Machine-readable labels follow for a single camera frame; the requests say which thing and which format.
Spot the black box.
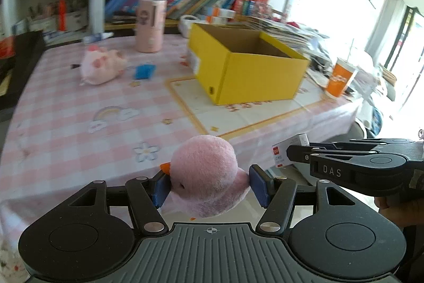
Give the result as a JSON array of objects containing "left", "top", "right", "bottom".
[{"left": 0, "top": 31, "right": 47, "bottom": 111}]

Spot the yellow cardboard box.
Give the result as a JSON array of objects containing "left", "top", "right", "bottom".
[{"left": 187, "top": 23, "right": 311, "bottom": 105}]

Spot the orange paper cup with straw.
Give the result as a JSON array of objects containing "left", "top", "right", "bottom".
[{"left": 325, "top": 38, "right": 360, "bottom": 98}]

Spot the clear glue bottle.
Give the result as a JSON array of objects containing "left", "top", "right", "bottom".
[{"left": 83, "top": 32, "right": 115, "bottom": 45}]

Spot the stack of paper booklets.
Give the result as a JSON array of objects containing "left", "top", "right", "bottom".
[{"left": 248, "top": 18, "right": 332, "bottom": 62}]

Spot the person's right hand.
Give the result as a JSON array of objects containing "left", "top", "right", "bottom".
[{"left": 374, "top": 196, "right": 424, "bottom": 227}]

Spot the pink cylindrical container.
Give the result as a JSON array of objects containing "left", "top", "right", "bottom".
[{"left": 135, "top": 0, "right": 167, "bottom": 53}]

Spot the pink plush pig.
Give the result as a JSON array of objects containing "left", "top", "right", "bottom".
[{"left": 80, "top": 45, "right": 128, "bottom": 86}]

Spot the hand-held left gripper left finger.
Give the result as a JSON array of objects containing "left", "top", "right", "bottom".
[{"left": 68, "top": 171, "right": 171, "bottom": 235}]

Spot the pink checkered tablecloth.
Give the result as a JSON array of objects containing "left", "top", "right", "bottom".
[{"left": 0, "top": 33, "right": 365, "bottom": 237}]

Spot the pink plush duck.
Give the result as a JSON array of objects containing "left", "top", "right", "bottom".
[{"left": 160, "top": 135, "right": 251, "bottom": 218}]

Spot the white box red label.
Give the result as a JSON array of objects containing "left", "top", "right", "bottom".
[{"left": 271, "top": 133, "right": 310, "bottom": 168}]

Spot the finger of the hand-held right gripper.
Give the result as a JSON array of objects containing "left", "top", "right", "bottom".
[
  {"left": 310, "top": 152, "right": 409, "bottom": 185},
  {"left": 286, "top": 138, "right": 413, "bottom": 162}
]

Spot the white pen tray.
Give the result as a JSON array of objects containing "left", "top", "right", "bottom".
[{"left": 28, "top": 9, "right": 89, "bottom": 34}]

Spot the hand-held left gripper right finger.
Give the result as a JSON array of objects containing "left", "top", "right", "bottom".
[{"left": 249, "top": 164, "right": 356, "bottom": 234}]

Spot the blue sponge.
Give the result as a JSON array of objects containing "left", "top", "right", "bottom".
[{"left": 135, "top": 63, "right": 156, "bottom": 80}]

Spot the red white bottle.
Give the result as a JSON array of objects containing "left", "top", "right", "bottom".
[{"left": 57, "top": 0, "right": 69, "bottom": 32}]

